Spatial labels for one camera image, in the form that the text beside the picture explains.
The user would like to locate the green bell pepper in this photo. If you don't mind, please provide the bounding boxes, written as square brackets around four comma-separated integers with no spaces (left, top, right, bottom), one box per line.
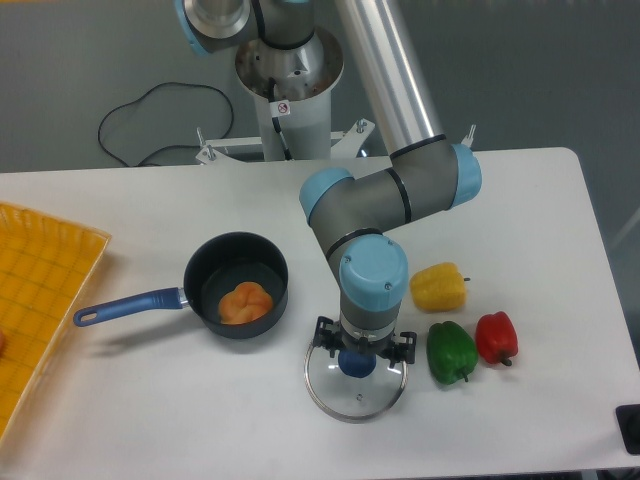
[426,321,479,385]

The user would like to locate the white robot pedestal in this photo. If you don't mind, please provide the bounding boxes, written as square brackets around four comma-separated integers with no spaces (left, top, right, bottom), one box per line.
[194,29,479,165]

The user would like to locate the glass pot lid blue knob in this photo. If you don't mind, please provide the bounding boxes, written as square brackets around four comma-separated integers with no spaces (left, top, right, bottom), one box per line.
[302,342,410,424]

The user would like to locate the red bell pepper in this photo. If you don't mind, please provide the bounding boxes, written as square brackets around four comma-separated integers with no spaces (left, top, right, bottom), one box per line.
[475,311,519,367]

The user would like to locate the yellow bell pepper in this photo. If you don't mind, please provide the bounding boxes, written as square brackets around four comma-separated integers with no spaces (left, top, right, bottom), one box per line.
[409,262,467,312]

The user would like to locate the yellow woven basket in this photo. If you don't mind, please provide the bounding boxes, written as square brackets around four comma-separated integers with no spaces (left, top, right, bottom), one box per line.
[1,201,112,444]

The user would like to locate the orange bread roll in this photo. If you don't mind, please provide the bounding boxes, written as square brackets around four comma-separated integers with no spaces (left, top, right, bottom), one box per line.
[218,282,274,325]

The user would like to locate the black floor cable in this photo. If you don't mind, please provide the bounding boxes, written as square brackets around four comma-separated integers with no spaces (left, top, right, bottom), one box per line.
[96,81,236,168]

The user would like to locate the black device at table corner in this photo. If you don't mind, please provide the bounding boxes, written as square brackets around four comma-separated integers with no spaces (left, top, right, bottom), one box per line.
[615,404,640,455]

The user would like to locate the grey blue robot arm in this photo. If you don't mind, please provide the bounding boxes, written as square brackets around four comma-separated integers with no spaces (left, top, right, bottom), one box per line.
[175,1,482,364]

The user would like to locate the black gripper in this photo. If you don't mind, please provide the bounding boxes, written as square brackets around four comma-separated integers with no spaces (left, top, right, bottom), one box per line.
[311,316,417,369]

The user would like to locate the dark saucepan blue handle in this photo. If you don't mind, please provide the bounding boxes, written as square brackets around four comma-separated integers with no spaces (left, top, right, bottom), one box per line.
[73,232,288,339]

